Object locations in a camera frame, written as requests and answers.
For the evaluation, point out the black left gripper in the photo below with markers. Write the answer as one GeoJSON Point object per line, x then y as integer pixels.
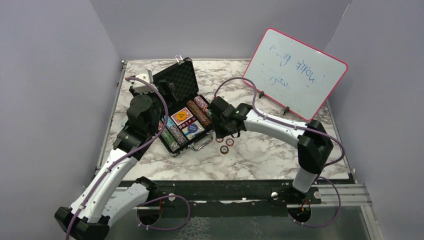
{"type": "Point", "coordinates": [170, 95]}

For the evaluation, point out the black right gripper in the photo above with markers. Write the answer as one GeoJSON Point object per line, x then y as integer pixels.
{"type": "Point", "coordinates": [220, 132]}

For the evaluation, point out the red playing card deck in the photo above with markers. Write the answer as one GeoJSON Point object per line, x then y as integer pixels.
{"type": "Point", "coordinates": [189, 116]}

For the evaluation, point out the orange dealer button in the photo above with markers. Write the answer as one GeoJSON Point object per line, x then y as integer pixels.
{"type": "Point", "coordinates": [181, 116]}

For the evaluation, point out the blue dealer button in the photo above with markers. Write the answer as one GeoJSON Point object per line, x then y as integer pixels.
{"type": "Point", "coordinates": [192, 128]}

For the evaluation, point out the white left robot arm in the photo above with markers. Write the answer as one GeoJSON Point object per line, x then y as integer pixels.
{"type": "Point", "coordinates": [94, 212]}

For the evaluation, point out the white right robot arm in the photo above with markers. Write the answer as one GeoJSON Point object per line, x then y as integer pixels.
{"type": "Point", "coordinates": [312, 142]}

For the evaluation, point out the brown orange chip stack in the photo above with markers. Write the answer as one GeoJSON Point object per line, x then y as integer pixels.
{"type": "Point", "coordinates": [200, 115]}

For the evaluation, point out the light blue chip stack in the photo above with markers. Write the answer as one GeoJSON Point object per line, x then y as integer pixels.
{"type": "Point", "coordinates": [170, 124]}

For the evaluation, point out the red white chip stack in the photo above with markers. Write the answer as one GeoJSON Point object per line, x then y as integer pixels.
{"type": "Point", "coordinates": [161, 127]}

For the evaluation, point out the black aluminium poker case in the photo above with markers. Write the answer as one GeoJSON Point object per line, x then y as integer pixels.
{"type": "Point", "coordinates": [182, 75]}

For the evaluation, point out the red dice row in case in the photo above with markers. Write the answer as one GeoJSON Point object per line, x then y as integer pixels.
{"type": "Point", "coordinates": [185, 124]}

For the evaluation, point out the orange blue chip stack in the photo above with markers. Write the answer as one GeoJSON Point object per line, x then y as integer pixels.
{"type": "Point", "coordinates": [178, 135]}

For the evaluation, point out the green chip stack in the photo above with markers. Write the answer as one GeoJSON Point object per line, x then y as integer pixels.
{"type": "Point", "coordinates": [169, 140]}

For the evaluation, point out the pink framed whiteboard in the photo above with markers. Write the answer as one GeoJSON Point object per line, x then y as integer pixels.
{"type": "Point", "coordinates": [294, 74]}

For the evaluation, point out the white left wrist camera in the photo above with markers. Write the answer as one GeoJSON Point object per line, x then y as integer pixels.
{"type": "Point", "coordinates": [145, 76]}

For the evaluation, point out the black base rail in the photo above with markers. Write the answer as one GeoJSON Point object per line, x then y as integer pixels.
{"type": "Point", "coordinates": [222, 198]}

